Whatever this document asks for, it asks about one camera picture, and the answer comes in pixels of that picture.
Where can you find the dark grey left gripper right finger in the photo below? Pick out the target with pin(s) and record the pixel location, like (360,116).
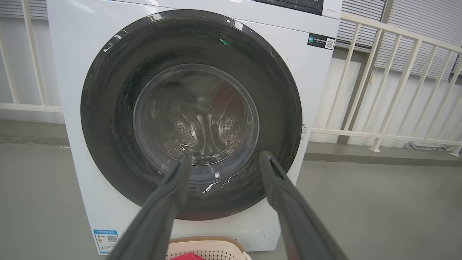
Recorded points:
(292,216)

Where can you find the cream perforated laundry basket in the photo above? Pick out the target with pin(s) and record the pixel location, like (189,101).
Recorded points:
(216,247)

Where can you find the grey window blinds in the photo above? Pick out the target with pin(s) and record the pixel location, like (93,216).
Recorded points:
(11,9)
(418,18)

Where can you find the white front-load washing machine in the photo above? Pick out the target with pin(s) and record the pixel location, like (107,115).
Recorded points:
(79,72)

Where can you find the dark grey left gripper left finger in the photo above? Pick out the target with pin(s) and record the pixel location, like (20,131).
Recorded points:
(158,216)

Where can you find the round white filter cover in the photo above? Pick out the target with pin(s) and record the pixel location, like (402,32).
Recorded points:
(251,240)

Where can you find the black QR code sticker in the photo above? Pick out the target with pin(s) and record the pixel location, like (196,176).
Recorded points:
(321,41)

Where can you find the red garment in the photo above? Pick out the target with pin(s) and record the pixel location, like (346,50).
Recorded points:
(187,256)

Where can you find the grey flat floor object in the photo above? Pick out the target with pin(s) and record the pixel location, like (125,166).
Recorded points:
(426,146)

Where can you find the blue energy label sticker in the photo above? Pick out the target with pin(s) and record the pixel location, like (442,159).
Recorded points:
(105,241)

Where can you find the cream metal railing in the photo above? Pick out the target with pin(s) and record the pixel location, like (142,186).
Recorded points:
(29,107)
(382,136)

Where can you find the black control panel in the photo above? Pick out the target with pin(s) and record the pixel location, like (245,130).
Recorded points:
(288,5)

